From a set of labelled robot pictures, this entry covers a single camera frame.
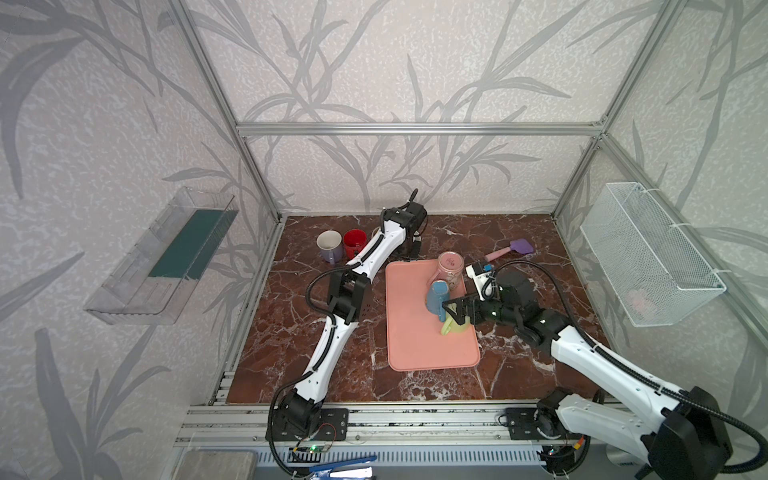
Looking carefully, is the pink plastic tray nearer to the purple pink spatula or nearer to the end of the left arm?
the end of the left arm

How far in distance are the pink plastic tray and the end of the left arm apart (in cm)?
4

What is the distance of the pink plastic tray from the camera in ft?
2.80

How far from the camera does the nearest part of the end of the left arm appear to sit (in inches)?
30.2

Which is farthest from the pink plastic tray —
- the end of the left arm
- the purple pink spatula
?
the purple pink spatula
